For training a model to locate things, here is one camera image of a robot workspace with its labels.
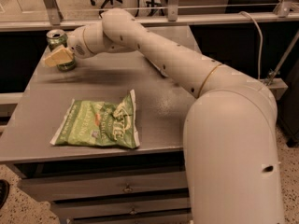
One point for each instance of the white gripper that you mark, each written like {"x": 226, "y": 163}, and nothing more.
{"x": 77, "y": 44}

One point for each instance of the green soda can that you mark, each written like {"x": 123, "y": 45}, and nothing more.
{"x": 55, "y": 38}

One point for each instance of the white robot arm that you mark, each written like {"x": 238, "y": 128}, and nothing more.
{"x": 229, "y": 136}

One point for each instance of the green chip bag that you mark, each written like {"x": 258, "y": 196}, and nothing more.
{"x": 99, "y": 124}

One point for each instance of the top grey drawer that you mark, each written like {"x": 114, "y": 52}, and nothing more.
{"x": 60, "y": 188}

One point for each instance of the grey drawer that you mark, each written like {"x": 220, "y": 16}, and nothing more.
{"x": 60, "y": 188}
{"x": 113, "y": 208}
{"x": 146, "y": 218}

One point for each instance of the black shoe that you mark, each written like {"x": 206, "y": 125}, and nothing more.
{"x": 4, "y": 191}

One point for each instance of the middle grey drawer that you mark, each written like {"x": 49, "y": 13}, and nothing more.
{"x": 113, "y": 208}

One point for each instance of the bottom grey drawer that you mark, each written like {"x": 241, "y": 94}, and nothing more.
{"x": 146, "y": 218}

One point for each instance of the grey metal railing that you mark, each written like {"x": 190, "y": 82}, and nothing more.
{"x": 32, "y": 15}

